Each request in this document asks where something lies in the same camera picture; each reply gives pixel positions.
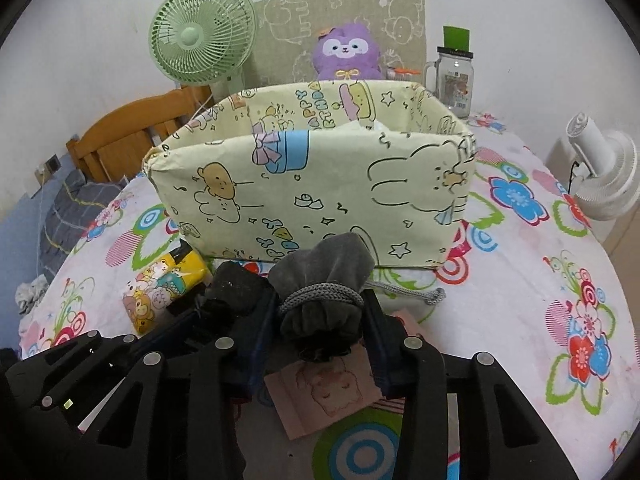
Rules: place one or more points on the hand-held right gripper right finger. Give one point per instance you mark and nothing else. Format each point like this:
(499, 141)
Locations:
(380, 350)

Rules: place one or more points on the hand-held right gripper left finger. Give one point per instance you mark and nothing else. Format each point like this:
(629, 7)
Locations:
(257, 340)

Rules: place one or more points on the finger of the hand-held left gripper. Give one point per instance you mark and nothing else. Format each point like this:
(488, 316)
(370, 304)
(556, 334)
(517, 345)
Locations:
(182, 325)

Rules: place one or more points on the yellow cartoon printed box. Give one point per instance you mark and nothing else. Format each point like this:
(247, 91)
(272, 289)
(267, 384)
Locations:
(325, 185)

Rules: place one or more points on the yellow cartoon tissue packet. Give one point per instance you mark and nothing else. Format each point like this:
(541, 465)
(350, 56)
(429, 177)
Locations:
(160, 290)

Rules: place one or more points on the pink bear printed packet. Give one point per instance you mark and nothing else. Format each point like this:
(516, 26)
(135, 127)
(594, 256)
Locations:
(320, 395)

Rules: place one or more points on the crumpled white cloth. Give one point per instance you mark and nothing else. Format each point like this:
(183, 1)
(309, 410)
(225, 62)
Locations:
(30, 292)

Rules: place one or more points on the grey plaid pillow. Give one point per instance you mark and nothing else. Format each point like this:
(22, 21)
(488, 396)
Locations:
(70, 220)

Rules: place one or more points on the floral tablecloth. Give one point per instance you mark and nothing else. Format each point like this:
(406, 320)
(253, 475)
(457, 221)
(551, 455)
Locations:
(525, 285)

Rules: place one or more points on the wooden bed headboard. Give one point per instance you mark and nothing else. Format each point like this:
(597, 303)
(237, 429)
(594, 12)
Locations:
(125, 130)

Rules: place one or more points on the glass jar with green lid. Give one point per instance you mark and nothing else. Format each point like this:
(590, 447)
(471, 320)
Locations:
(452, 85)

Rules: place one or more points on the small orange white toy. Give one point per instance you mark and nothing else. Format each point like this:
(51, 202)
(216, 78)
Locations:
(400, 71)

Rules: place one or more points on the white standing fan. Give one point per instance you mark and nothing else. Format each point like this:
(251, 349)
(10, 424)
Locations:
(610, 175)

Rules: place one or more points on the green desk fan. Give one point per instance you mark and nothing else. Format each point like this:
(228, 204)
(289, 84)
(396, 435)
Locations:
(200, 35)

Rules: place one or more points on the purple plush toy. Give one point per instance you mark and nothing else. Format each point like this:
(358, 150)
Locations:
(345, 50)

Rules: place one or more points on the green printed cardboard sheet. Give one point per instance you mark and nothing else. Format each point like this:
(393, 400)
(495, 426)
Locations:
(285, 35)

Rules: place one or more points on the wall socket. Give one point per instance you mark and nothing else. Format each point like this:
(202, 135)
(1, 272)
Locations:
(51, 162)

